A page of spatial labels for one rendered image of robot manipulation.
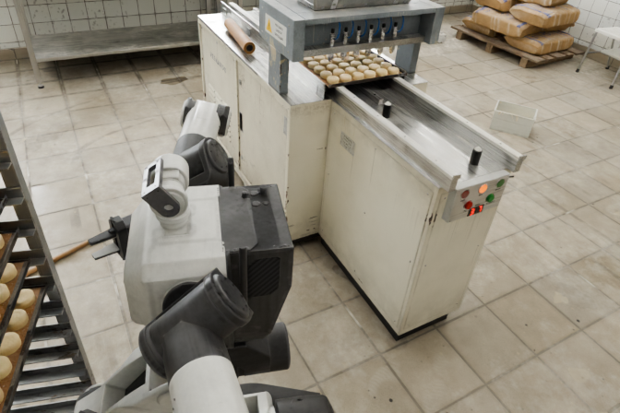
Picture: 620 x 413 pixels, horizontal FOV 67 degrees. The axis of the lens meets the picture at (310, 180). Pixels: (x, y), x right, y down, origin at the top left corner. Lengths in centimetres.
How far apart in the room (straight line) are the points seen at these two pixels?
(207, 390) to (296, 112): 145
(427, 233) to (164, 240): 102
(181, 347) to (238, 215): 30
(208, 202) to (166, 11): 419
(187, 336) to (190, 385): 8
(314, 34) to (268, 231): 121
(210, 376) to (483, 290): 194
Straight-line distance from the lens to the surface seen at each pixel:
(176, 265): 83
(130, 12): 499
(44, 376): 164
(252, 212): 92
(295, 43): 183
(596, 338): 254
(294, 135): 200
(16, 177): 116
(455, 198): 158
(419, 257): 174
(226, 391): 66
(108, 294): 235
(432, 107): 196
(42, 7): 491
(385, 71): 212
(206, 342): 71
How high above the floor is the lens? 169
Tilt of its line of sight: 35 degrees down
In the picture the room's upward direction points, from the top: 4 degrees clockwise
